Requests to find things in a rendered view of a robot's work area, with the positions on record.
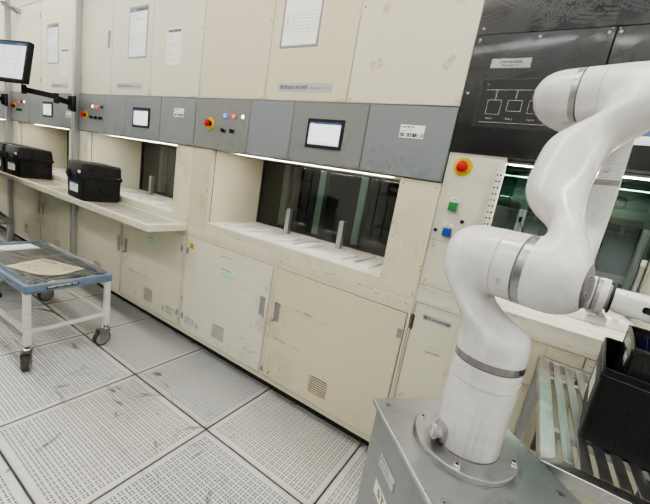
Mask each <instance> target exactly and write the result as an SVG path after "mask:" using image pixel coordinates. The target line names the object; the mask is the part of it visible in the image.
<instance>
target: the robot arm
mask: <svg viewBox="0 0 650 504"><path fill-rule="evenodd" d="M532 99H533V110H534V113H535V115H536V117H537V118H538V119H539V120H540V121H541V122H542V123H543V124H545V125H546V126H548V127H549V128H551V129H553V130H555V131H558V132H559V133H557V134H556V135H554V136H553V137H552V138H551V139H550V140H549V141H548V142H547V143H546V144H545V146H544V147H543V149H542V150H541V152H540V154H539V156H538V158H537V160H536V162H535V164H534V166H533V168H532V170H531V172H530V175H529V177H528V180H527V184H526V198H527V202H528V204H529V206H530V208H531V210H532V211H533V212H534V214H535V215H536V216H537V217H538V218H539V219H540V220H541V221H542V222H543V223H544V224H545V226H546V227H547V229H548V232H547V233H546V235H544V236H536V235H531V234H526V233H522V232H517V231H512V230H507V229H502V228H497V227H492V226H486V225H471V226H467V227H464V228H462V229H460V230H459V231H458V232H456V233H455V234H454V235H453V236H452V238H451V239H450V240H449V242H448V244H447V247H446V249H445V253H444V260H443V264H444V271H445V275H446V278H447V281H448V283H449V286H450V288H451V291H452V293H453V295H454V298H455V300H456V302H457V305H458V308H459V311H460V316H461V324H460V330H459V335H458V339H457V343H456V347H455V350H454V354H453V358H452V361H451V365H450V369H449V372H448V376H447V380H446V383H445V387H444V391H443V395H442V398H441V402H440V406H439V407H438V408H430V409H427V410H425V411H423V412H422V413H420V414H419V416H418V417H417V420H416V424H415V433H416V436H417V439H418V441H419V443H420V445H421V446H422V448H423V449H424V450H425V452H426V453H427V454H428V455H429V456H430V457H431V458H432V459H433V460H434V461H435V462H436V463H437V464H438V465H440V466H441V467H442V468H444V469H445V470H447V471H448V472H450V473H451V474H453V475H455V476H457V477H459V478H461V479H463V480H465V481H468V482H470V483H474V484H477V485H481V486H486V487H501V486H506V485H508V484H510V483H512V482H513V481H514V480H515V478H516V476H517V474H518V471H519V461H518V458H517V455H516V453H515V451H514V450H513V448H512V447H511V445H510V444H509V443H508V441H507V440H506V439H505V438H504V437H505V434H506V431H507V428H508V425H509V422H510V419H511V415H512V412H513V409H514V406H515V403H516V400H517V397H518V393H519V391H520V388H521V384H522V381H523V378H524V375H525V372H526V369H527V366H528V362H529V359H530V355H531V350H532V343H531V340H530V338H529V337H528V336H527V334H526V333H525V332H524V331H523V330H522V329H521V328H520V327H519V326H518V325H516V324H515V323H514V322H513V321H512V320H511V319H510V318H509V317H508V316H507V315H506V314H505V313H504V311H503V310H502V309H501V307H500V306H499V305H498V303H497V301H496V298H495V296H496V297H499V298H502V299H505V300H508V301H510V302H513V303H516V304H519V305H522V306H525V307H528V308H530V309H533V310H536V311H539V312H543V313H547V314H554V315H565V314H570V313H573V312H576V311H578V310H579V309H581V308H585V309H589V310H592V311H595V312H598V313H601V312H602V310H603V309H604V310H605V313H608V311H609V310H610V311H613V312H615V313H618V314H621V315H624V316H627V317H630V318H633V319H636V320H639V321H642V322H645V323H649V324H650V296H647V295H643V294H639V293H635V292H631V291H627V290H623V289H619V288H617V285H618V283H614V285H612V280H610V279H607V278H602V277H598V276H595V274H596V269H595V265H594V259H595V257H596V254H597V251H598V249H599V246H600V243H601V240H602V238H603V235H604V232H605V230H606V227H607V224H608V221H609V219H610V216H611V213H612V210H613V207H614V204H615V201H616V198H617V195H618V191H619V188H620V185H621V182H622V179H623V176H624V173H625V169H626V166H627V163H628V160H629V157H630V153H631V150H632V147H633V143H634V140H635V139H637V138H639V137H641V136H643V135H645V134H646V133H648V132H650V61H640V62H629V63H620V64H611V65H602V66H592V67H583V68H574V69H567V70H562V71H558V72H555V73H553V74H551V75H549V76H547V77H546V78H545V79H543V80H542V81H541V82H540V84H539V85H538V86H537V88H536V89H535V92H534V95H533V98H532Z"/></svg>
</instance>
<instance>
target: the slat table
mask: <svg viewBox="0 0 650 504"><path fill-rule="evenodd" d="M550 370H551V371H553V372H554V377H552V376H550ZM561 374H562V375H565V380H566V381H563V380H562V376H561ZM591 374H592V373H590V372H587V371H585V370H582V369H579V368H576V367H573V366H570V365H567V364H564V363H562V362H559V361H556V360H553V359H550V358H547V357H544V356H541V355H539V356H538V359H537V363H536V366H535V369H534V372H533V375H532V378H531V381H530V384H529V387H528V390H527V393H526V396H525V399H524V402H523V408H522V411H521V414H520V417H519V418H518V421H517V424H516V427H515V430H514V433H513V435H514V436H515V437H516V438H517V439H518V440H519V441H520V442H521V443H522V441H523V438H524V435H525V432H526V429H527V426H528V423H529V420H530V417H531V414H532V411H533V408H534V405H535V403H536V458H537V459H538V460H539V461H540V462H541V463H542V464H543V465H544V466H545V467H546V468H547V469H548V470H549V471H550V472H551V473H552V474H553V475H554V476H555V477H556V478H557V479H558V480H559V481H560V482H561V483H562V484H563V485H564V486H565V487H567V488H569V489H571V490H573V491H575V492H577V493H579V494H581V495H583V496H585V497H587V498H589V499H591V500H593V501H595V502H597V503H599V504H650V488H649V486H648V483H647V481H646V479H647V480H649V481H650V471H648V470H646V469H644V468H642V467H640V466H638V465H636V464H634V463H632V462H629V461H627V460H625V459H623V458H621V457H619V456H617V455H615V454H613V453H611V452H609V451H607V450H605V449H603V448H601V447H599V446H597V445H595V444H593V443H590V442H587V441H586V440H585V439H583V438H581V437H580V436H579V434H578V433H579V427H580V420H581V414H580V409H579V404H578V400H577V395H576V393H577V394H580V397H581V401H582V406H583V401H584V394H585V391H586V385H585V383H587V384H588V382H589V380H590V377H591ZM573 379H576V380H577V384H578V386H576V385H574V381H573ZM551 384H553V385H555V392H556V403H557V413H558V423H559V429H557V428H555V427H554V418H553V405H552V391H551ZM563 388H564V389H567V392H568V398H569V404H570V410H571V416H572V422H573V428H574V434H575V436H574V435H571V434H570V430H569V423H568V417H567V410H566V403H565V396H564V389H563ZM555 439H557V440H560V444H561V454H562V461H560V460H558V459H557V458H556V445H555ZM572 446H573V447H575V448H577V452H578V458H579V464H580V470H579V469H577V468H575V464H574V458H573V451H572ZM589 454H591V455H593V456H594V457H595V461H596V465H597V470H598V474H599V478H600V479H598V478H596V477H594V474H593V470H592V465H591V460H590V456H589ZM607 462H609V463H611V464H613V468H614V471H615V474H616V478H617V481H618V484H619V488H620V489H619V488H617V487H615V486H613V485H614V484H613V481H612V477H611V474H610V470H609V467H608V463H607ZM626 470H627V471H629V472H631V473H632V476H633V478H634V481H635V484H636V487H637V489H638V492H639V495H640V497H641V498H639V497H636V496H634V492H633V489H632V486H631V483H630V480H629V477H628V474H627V472H626Z"/></svg>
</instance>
